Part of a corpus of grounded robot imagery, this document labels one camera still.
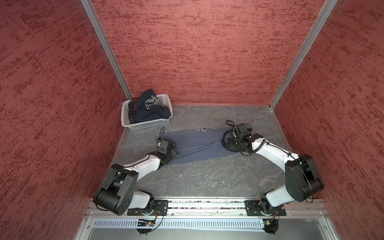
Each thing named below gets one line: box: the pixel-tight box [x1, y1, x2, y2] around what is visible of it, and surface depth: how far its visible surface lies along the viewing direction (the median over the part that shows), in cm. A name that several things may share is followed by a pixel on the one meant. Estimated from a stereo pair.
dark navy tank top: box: [128, 89, 172, 124], surface depth 108 cm
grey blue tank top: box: [160, 127, 237, 167], surface depth 99 cm
